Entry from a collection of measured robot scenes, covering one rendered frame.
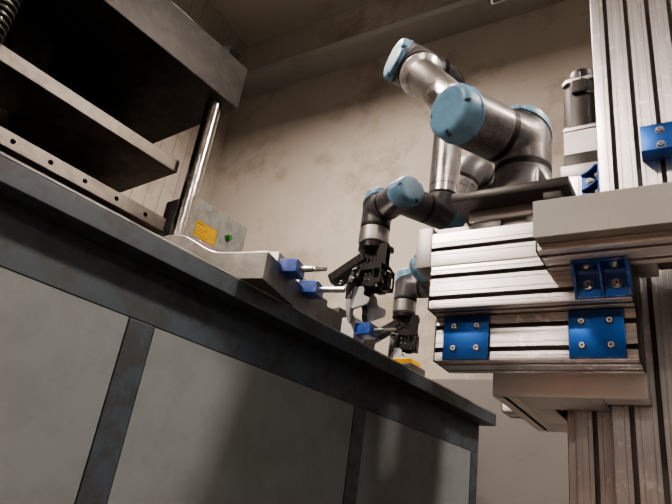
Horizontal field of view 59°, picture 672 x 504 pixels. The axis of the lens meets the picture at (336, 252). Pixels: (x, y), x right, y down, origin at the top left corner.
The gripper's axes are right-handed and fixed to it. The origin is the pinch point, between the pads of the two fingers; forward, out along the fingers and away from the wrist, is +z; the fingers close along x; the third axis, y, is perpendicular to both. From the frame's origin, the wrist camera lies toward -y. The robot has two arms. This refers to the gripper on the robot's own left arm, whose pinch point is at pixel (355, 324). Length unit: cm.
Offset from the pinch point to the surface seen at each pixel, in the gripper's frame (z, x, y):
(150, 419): 32, -47, -7
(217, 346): 16.5, -36.8, -5.8
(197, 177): -61, 7, -79
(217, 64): -107, 0, -76
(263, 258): 0.5, -38.6, 2.7
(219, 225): -57, 32, -90
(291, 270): 0.3, -31.9, 4.3
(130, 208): -41, -10, -87
